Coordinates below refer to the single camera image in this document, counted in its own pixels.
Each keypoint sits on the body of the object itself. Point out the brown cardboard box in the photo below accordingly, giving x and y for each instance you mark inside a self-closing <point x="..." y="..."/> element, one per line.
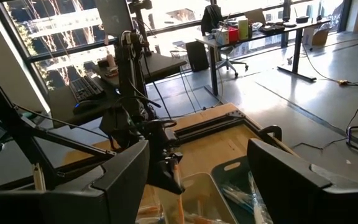
<point x="315" y="36"/>

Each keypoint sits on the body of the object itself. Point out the black computer keyboard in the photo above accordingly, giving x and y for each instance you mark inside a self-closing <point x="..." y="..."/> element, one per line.
<point x="85" y="88"/>

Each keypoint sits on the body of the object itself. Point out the white and blue box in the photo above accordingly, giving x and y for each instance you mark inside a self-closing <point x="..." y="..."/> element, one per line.
<point x="222" y="36"/>

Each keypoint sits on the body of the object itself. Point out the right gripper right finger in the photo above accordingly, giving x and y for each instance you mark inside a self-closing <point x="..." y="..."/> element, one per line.
<point x="284" y="186"/>

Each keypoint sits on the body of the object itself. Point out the black office chair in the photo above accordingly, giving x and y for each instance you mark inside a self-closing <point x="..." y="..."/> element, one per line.
<point x="211" y="17"/>

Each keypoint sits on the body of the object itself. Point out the white bracket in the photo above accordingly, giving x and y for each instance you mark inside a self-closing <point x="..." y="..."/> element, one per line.
<point x="39" y="177"/>

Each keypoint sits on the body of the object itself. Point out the large window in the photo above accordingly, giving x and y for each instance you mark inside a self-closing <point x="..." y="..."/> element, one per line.
<point x="67" y="21"/>

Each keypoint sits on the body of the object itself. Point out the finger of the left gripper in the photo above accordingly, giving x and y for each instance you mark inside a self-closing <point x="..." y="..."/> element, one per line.
<point x="166" y="177"/>
<point x="174" y="157"/>

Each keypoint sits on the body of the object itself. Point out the small pale bottle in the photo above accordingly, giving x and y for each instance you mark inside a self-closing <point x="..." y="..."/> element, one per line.
<point x="111" y="61"/>

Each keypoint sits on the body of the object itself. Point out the black stand pole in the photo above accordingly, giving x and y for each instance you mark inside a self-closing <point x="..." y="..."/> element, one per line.
<point x="140" y="18"/>

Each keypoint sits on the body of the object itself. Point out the red box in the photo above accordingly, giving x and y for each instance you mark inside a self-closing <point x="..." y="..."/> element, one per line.
<point x="233" y="35"/>

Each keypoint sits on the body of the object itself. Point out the grey translucent plastic bin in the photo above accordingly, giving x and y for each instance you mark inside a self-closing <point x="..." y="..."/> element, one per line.
<point x="204" y="193"/>

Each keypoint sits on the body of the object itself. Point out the pale green canister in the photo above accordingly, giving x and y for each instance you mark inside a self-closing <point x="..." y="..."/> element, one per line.
<point x="243" y="28"/>

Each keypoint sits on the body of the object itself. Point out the grey flat panel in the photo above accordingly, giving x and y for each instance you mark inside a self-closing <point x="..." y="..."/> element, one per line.
<point x="110" y="18"/>

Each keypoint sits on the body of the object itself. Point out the black table clamp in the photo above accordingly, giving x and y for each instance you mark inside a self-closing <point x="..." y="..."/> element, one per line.
<point x="270" y="127"/>

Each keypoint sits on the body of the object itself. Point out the long black desk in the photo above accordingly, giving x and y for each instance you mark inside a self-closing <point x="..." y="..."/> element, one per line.
<point x="306" y="25"/>

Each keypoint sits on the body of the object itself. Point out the dark slate plastic bin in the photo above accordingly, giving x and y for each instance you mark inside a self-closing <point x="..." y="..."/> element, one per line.
<point x="233" y="177"/>

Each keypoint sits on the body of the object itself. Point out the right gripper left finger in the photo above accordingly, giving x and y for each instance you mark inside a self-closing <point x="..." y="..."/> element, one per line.
<point x="126" y="186"/>

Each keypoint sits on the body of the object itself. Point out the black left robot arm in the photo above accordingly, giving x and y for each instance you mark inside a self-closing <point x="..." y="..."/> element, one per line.
<point x="129" y="77"/>

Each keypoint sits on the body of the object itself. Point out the black computer tower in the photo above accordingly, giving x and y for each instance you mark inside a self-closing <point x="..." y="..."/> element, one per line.
<point x="197" y="56"/>

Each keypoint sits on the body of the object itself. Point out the black computer mouse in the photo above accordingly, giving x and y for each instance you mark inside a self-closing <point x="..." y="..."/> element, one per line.
<point x="85" y="106"/>

